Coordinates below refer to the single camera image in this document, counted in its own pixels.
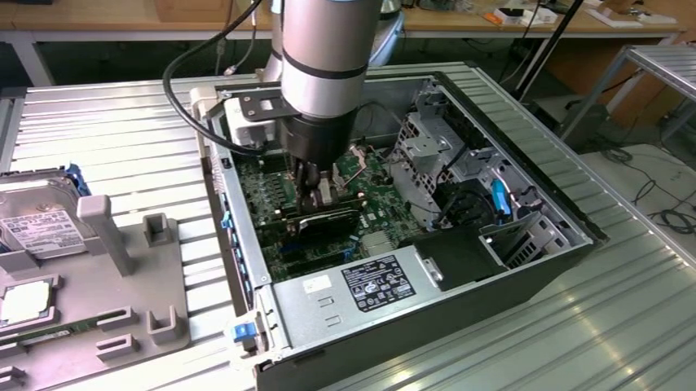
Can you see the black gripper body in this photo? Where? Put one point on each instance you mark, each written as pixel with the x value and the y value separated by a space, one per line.
pixel 320 138

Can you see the green graphics card black cooler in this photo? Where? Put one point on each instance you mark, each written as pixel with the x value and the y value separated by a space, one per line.
pixel 326 224

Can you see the silver socket cover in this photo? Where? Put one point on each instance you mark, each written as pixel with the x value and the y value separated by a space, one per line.
pixel 340 175

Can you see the thin metal locking lever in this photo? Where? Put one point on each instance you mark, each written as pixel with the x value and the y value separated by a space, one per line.
pixel 355 171

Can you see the green motherboard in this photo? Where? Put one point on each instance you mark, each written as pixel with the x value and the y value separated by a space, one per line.
pixel 381 207

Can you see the silver chipset heatsink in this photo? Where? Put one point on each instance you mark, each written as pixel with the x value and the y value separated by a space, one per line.
pixel 381 242

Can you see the long black expansion slot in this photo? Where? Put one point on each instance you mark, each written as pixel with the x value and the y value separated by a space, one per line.
pixel 315 264

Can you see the silver drive cage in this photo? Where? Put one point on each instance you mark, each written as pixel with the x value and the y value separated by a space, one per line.
pixel 423 146

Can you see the silver power supply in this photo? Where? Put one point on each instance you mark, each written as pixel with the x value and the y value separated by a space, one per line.
pixel 310 309

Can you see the blue case latch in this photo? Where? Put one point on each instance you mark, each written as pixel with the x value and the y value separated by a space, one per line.
pixel 242 332

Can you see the wooden desk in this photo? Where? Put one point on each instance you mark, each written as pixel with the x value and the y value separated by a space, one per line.
pixel 462 22

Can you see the silver perforated disk bay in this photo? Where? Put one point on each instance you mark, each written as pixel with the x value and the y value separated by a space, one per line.
pixel 530 242

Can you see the black open PC case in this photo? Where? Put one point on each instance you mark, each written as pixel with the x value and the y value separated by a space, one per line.
pixel 489 309

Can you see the orange and white box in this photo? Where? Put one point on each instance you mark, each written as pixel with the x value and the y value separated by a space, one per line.
pixel 491 17

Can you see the black equipment box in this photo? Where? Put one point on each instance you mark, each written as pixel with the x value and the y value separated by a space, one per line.
pixel 570 118

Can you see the black stand pole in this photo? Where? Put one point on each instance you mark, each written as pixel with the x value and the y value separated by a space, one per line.
pixel 550 42

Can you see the grey parts rack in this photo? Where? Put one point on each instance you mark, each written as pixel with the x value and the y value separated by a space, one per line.
pixel 81 293

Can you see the silver hard disk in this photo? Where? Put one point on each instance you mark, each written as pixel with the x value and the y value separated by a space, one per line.
pixel 37 203

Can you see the green RAM stick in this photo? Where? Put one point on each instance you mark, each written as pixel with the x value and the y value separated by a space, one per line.
pixel 71 328

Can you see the silver CPU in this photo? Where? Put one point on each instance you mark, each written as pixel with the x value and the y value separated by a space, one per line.
pixel 21 301

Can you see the white flat package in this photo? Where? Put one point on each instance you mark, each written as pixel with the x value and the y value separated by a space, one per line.
pixel 614 18

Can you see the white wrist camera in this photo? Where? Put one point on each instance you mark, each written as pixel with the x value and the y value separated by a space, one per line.
pixel 244 126

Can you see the blue disk bracket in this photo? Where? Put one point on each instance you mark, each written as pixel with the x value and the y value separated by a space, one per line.
pixel 76 179

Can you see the metal frame table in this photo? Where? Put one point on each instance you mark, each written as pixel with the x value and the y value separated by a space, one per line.
pixel 662 61

